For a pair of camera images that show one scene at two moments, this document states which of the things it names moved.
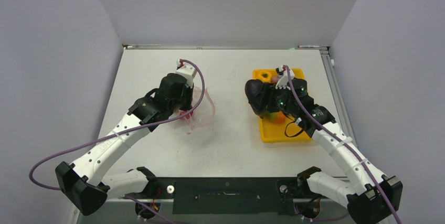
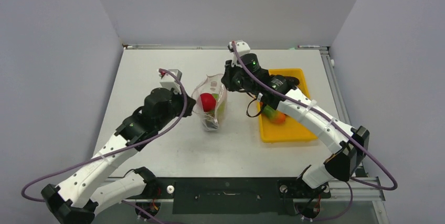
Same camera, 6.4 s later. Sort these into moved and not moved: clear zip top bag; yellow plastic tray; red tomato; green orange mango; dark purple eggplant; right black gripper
Moved: clear zip top bag; dark purple eggplant; right black gripper; red tomato
Not moved: green orange mango; yellow plastic tray
